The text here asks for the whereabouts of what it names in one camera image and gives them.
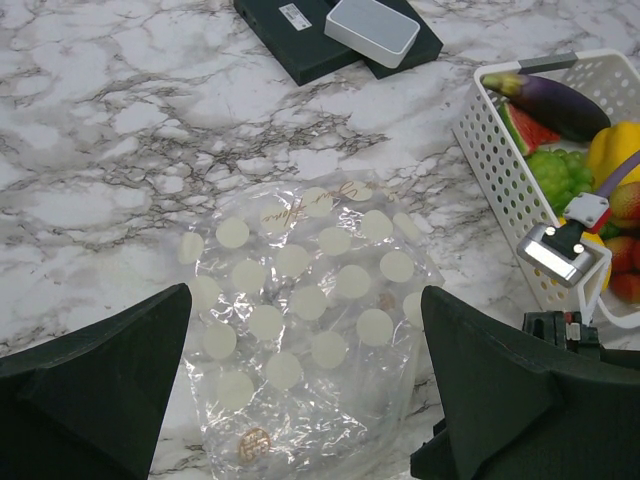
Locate clear polka dot zip bag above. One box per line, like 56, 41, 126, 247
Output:
177, 171, 443, 479

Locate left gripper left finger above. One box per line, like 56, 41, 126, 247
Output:
1, 283, 192, 479

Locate purple toy eggplant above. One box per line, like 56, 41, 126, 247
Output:
480, 73, 611, 143

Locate green toy grapes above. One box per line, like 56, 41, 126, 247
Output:
552, 149, 594, 197

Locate toy watermelon slice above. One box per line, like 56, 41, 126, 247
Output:
498, 102, 561, 157

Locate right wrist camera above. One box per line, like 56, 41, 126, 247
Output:
517, 191, 612, 325

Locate red yellow toy fruit cluster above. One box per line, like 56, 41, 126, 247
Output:
604, 182, 639, 305

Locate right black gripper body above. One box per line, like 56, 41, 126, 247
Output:
522, 311, 600, 358

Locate green toy citrus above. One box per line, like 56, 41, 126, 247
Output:
527, 150, 573, 214

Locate white grey small device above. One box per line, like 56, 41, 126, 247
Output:
324, 0, 421, 69

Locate black flat box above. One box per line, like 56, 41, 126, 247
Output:
324, 0, 445, 80

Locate white perforated plastic basket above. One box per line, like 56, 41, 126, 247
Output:
454, 49, 639, 329

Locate black box with label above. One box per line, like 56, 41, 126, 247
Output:
233, 0, 360, 86

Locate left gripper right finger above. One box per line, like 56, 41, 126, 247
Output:
410, 286, 639, 479

